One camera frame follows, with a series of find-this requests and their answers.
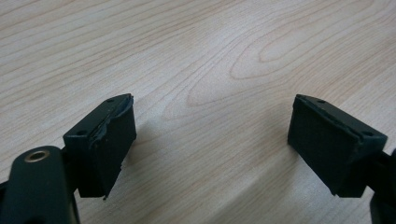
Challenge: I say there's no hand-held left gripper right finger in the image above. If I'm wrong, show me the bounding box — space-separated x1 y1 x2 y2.
287 93 389 199

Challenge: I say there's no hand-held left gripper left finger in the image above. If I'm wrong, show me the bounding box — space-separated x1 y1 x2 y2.
63 92 138 201

